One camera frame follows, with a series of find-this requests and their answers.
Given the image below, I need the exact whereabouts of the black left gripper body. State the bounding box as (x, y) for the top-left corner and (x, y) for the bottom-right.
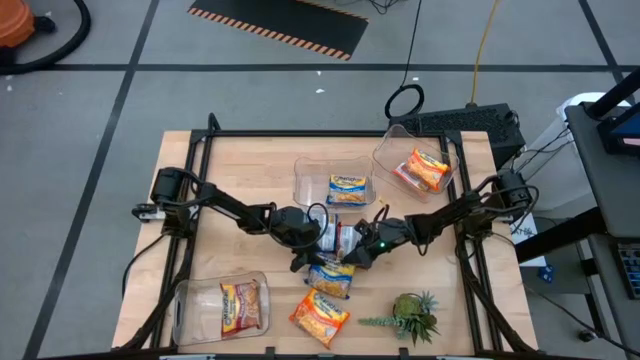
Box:
(269, 204), (324, 254)

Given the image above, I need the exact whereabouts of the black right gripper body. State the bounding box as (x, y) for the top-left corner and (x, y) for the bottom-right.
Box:
(352, 217), (417, 259)

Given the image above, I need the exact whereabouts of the red Maruchan ramen packet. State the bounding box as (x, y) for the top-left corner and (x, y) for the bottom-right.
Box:
(335, 222), (362, 262)
(219, 279), (263, 338)

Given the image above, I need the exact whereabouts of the blue Maruchan ramen packet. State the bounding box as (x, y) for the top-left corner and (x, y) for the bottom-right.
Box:
(326, 173), (368, 208)
(304, 252), (357, 301)
(312, 212), (340, 254)

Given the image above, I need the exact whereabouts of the orange Maruchan ramen packet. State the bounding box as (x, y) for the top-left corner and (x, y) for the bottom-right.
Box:
(392, 162), (426, 194)
(288, 287), (351, 350)
(403, 147), (451, 193)

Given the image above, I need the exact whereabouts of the clear plastic bin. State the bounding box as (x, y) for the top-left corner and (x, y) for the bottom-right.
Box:
(292, 156), (377, 210)
(372, 123), (460, 204)
(172, 271), (272, 348)

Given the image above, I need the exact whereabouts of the artificial succulent in black pot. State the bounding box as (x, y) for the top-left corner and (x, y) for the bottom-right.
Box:
(357, 291), (442, 348)

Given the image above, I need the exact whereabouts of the white paper sheet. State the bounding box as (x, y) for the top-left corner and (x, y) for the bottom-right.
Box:
(509, 212), (550, 269)

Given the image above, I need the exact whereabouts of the black hazard-striped floor mat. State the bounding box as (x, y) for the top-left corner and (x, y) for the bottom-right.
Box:
(187, 0), (370, 62)

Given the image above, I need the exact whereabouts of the dark grey desk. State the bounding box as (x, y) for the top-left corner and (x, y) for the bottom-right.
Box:
(514, 67), (640, 360)

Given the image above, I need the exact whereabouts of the black keyboard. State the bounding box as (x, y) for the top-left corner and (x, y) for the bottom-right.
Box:
(616, 243), (640, 301)

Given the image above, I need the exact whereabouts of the black tablet with blue screen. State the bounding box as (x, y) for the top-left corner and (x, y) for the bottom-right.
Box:
(596, 102), (640, 156)

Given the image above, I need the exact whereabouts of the orange shop vacuum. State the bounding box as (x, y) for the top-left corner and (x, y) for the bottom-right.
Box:
(0, 0), (36, 50)

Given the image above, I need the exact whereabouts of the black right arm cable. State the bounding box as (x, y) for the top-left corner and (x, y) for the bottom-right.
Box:
(368, 203), (397, 230)

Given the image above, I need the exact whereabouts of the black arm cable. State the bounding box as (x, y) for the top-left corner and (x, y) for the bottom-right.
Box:
(304, 201), (331, 251)
(368, 203), (397, 230)

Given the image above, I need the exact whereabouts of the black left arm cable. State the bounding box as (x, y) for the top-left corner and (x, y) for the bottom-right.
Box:
(304, 201), (331, 251)

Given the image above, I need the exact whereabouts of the black aluminium rig frame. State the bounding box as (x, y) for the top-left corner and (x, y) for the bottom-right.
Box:
(117, 112), (540, 360)

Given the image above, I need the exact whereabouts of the silver metal bracket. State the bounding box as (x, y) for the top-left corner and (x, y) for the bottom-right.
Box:
(131, 203), (166, 223)

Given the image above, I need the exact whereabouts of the black floor cable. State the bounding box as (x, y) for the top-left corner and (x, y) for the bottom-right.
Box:
(121, 232), (169, 301)
(522, 284), (640, 357)

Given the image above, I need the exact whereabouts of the black hanging cable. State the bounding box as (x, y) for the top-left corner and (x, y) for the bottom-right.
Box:
(383, 0), (426, 121)

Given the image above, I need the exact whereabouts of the yellow hanging cable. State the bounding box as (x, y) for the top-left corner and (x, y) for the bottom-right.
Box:
(469, 0), (501, 106)

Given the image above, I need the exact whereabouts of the black vacuum hose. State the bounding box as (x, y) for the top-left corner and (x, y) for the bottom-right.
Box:
(0, 0), (93, 76)

